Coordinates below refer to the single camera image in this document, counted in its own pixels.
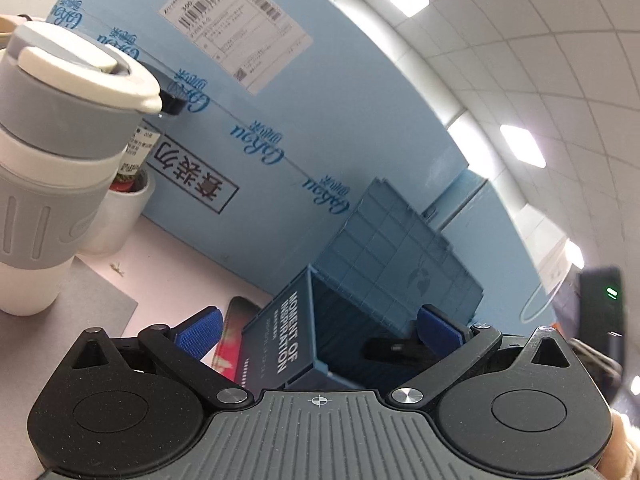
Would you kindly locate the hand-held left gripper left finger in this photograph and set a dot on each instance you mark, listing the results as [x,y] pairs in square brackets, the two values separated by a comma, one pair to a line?
[200,334]

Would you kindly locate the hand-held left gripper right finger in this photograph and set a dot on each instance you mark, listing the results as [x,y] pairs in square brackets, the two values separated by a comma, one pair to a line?
[436,331]

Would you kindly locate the blue lidded storage box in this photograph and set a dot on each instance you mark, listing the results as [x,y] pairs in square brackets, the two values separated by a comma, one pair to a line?
[395,245]

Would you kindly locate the smartphone with red screen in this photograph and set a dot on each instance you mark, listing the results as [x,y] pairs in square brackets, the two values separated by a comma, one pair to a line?
[235,340]

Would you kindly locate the light blue partition panel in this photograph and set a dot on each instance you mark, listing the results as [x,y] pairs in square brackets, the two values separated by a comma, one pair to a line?
[500,240]

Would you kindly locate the grey desk mat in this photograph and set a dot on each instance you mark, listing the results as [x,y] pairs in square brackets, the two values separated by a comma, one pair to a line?
[85,305]

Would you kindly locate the white plant pot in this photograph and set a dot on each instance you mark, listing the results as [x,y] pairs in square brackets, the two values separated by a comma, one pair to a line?
[117,220]

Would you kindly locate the grey and white travel mug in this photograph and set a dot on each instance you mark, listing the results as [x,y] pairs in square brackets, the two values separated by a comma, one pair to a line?
[55,170]

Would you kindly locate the black-capped jar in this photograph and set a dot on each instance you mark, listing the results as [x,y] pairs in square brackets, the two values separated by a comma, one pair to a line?
[172,97]

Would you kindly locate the large light blue carton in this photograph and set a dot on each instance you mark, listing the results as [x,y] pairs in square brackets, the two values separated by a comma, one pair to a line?
[325,110]

